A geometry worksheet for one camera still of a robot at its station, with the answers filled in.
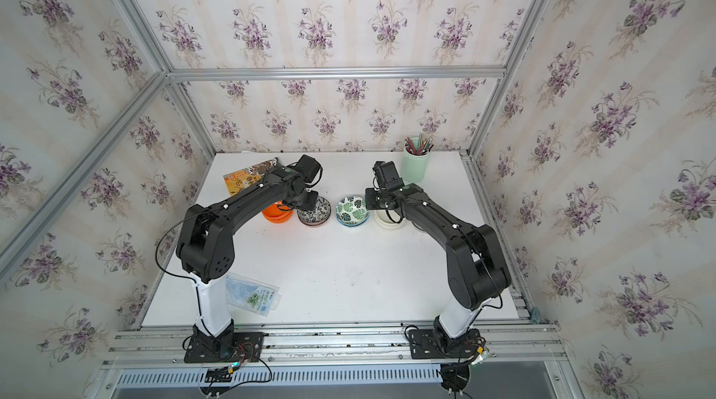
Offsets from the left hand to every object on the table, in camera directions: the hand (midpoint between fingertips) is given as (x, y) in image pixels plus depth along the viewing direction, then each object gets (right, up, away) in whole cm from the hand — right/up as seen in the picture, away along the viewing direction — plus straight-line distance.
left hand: (311, 207), depth 93 cm
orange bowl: (-11, -2, -1) cm, 11 cm away
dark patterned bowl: (+2, -4, +5) cm, 6 cm away
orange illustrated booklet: (-33, +9, +15) cm, 37 cm away
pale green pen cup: (+37, +17, +8) cm, 42 cm away
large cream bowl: (+25, -4, -3) cm, 25 cm away
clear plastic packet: (-16, -25, -11) cm, 32 cm away
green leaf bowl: (+14, -2, +5) cm, 15 cm away
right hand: (+21, +3, -2) cm, 21 cm away
